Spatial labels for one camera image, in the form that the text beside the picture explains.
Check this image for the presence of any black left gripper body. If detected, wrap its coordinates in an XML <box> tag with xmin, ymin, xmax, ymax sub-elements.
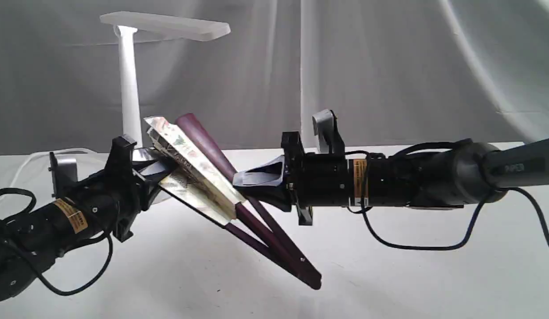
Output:
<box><xmin>75</xmin><ymin>135</ymin><xmax>141</xmax><ymax>243</ymax></box>

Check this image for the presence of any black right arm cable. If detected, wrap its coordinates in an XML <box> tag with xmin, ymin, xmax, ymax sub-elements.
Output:
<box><xmin>345</xmin><ymin>141</ymin><xmax>549</xmax><ymax>264</ymax></box>

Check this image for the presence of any grey backdrop curtain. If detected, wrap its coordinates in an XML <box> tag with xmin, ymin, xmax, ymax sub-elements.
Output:
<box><xmin>0</xmin><ymin>0</ymin><xmax>549</xmax><ymax>155</ymax></box>

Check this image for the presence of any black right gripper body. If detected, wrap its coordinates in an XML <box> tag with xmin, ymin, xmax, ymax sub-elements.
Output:
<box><xmin>281</xmin><ymin>131</ymin><xmax>353</xmax><ymax>226</ymax></box>

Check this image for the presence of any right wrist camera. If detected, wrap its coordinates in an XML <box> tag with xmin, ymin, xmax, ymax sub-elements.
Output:
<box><xmin>312</xmin><ymin>109</ymin><xmax>345</xmax><ymax>154</ymax></box>

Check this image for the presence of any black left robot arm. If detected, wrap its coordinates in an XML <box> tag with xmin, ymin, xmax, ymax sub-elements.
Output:
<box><xmin>0</xmin><ymin>135</ymin><xmax>178</xmax><ymax>302</ymax></box>

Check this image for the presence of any white desk lamp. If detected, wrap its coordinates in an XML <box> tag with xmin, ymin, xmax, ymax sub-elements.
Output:
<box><xmin>99</xmin><ymin>12</ymin><xmax>231</xmax><ymax>159</ymax></box>

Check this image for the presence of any white lamp power cable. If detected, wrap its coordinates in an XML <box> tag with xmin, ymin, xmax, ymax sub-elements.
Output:
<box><xmin>8</xmin><ymin>148</ymin><xmax>113</xmax><ymax>195</ymax></box>

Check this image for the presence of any painted paper folding fan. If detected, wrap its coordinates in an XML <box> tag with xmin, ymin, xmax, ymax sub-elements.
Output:
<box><xmin>143</xmin><ymin>113</ymin><xmax>322</xmax><ymax>290</ymax></box>

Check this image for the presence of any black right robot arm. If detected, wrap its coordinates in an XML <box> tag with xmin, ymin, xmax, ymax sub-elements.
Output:
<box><xmin>232</xmin><ymin>132</ymin><xmax>549</xmax><ymax>226</ymax></box>

